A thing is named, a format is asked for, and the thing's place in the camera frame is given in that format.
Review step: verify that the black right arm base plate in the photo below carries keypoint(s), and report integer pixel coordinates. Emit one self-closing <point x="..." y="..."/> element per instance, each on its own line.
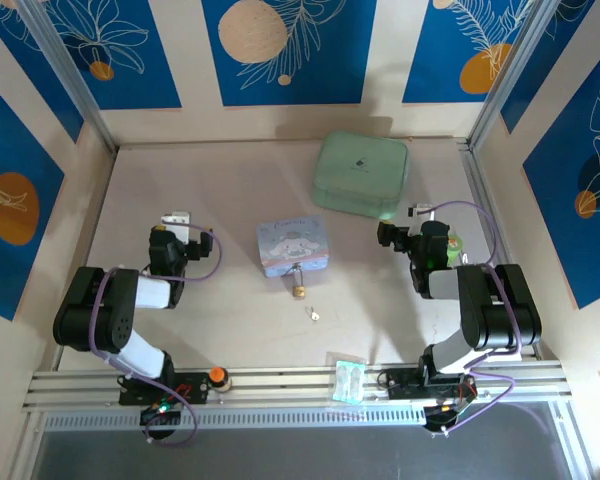
<point x="402" y="385"/>

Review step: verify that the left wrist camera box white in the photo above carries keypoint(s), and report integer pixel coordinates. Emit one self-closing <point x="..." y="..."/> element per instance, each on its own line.
<point x="177" y="225"/>

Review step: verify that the aluminium frame rail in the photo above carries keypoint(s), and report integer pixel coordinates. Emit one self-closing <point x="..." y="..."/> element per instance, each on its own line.
<point x="280" y="385"/>

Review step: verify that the small brass padlock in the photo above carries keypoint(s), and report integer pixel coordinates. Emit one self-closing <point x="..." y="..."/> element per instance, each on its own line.
<point x="298" y="291"/>

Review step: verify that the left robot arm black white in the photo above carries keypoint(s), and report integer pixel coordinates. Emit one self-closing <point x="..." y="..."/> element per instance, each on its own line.
<point x="96" y="310"/>

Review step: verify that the lilac cartoon dog storage box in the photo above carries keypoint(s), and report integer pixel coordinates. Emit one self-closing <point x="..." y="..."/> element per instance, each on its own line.
<point x="290" y="245"/>

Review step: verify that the mint green zip pouch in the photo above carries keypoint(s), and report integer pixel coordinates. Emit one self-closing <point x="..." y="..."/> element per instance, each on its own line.
<point x="360" y="170"/>

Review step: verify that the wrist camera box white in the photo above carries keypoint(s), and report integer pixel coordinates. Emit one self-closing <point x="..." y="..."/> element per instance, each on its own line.
<point x="422" y="211"/>
<point x="177" y="225"/>

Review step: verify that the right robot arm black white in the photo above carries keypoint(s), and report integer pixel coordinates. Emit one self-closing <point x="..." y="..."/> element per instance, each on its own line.
<point x="500" y="310"/>

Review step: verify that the aluminium side rail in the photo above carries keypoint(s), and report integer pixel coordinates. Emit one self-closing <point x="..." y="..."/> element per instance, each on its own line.
<point x="480" y="190"/>

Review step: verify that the aluminium frame post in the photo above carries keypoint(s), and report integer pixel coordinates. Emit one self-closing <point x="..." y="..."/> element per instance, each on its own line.
<point x="505" y="70"/>
<point x="75" y="85"/>

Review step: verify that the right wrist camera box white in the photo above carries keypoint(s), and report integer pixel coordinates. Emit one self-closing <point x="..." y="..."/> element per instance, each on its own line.
<point x="422" y="211"/>

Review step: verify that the green cylinder with orange label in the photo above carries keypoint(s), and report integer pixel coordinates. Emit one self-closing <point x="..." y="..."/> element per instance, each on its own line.
<point x="454" y="248"/>

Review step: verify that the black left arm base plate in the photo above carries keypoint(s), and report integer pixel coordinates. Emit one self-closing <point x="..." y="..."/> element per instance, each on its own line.
<point x="196" y="388"/>

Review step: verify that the clear plastic bag with pads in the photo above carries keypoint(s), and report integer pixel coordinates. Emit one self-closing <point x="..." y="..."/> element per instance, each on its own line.
<point x="348" y="381"/>

